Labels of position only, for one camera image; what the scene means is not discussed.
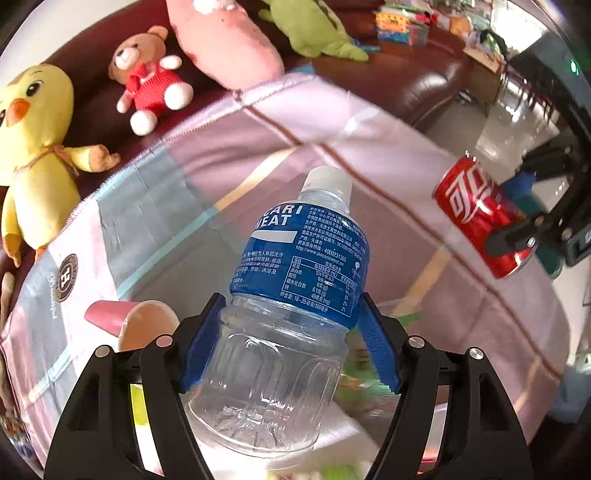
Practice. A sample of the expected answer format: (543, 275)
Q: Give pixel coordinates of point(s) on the brown leather sofa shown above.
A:
(415, 78)

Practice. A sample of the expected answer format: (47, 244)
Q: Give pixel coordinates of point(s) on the beige plush toy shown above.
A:
(6, 290)

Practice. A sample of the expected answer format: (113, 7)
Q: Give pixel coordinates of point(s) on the light blue plastic object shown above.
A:
(570, 392)

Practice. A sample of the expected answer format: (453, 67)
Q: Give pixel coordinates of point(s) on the clear bottle with blue label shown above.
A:
(295, 258)

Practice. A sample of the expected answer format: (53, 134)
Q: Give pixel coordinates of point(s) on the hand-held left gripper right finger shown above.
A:
(376, 344)

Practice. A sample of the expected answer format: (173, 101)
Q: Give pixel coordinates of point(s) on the green plastic lid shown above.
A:
(138, 406)

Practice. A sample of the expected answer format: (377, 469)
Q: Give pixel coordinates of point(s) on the green plush toy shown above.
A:
(314, 27)

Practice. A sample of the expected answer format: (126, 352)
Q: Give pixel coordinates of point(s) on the green snack packet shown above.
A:
(358, 364)

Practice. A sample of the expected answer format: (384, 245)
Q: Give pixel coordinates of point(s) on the teddy bear in red outfit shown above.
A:
(150, 83)

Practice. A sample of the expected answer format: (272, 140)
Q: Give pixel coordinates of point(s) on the pink plush toy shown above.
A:
(226, 41)

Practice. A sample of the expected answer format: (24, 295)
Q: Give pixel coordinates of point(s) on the red soda can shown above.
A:
(471, 203)

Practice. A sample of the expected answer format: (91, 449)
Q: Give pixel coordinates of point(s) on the colourful snack wrappers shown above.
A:
(11, 434)

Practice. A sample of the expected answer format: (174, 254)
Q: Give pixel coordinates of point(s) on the colourful patterned box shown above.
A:
(397, 27)

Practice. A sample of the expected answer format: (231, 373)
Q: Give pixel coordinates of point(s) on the wooden side table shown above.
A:
(485, 60)

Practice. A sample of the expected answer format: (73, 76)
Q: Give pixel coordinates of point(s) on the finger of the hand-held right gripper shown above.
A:
(521, 237)
(545, 161)

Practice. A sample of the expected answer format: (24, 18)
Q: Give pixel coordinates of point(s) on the pink paper cup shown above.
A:
(143, 323)

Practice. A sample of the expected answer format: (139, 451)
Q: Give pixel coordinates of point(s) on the checked pastel blanket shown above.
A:
(184, 184)

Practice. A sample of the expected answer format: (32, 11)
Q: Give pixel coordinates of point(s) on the yellow chick plush toy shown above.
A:
(37, 184)

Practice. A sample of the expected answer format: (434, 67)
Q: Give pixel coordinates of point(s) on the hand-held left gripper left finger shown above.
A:
(203, 344)

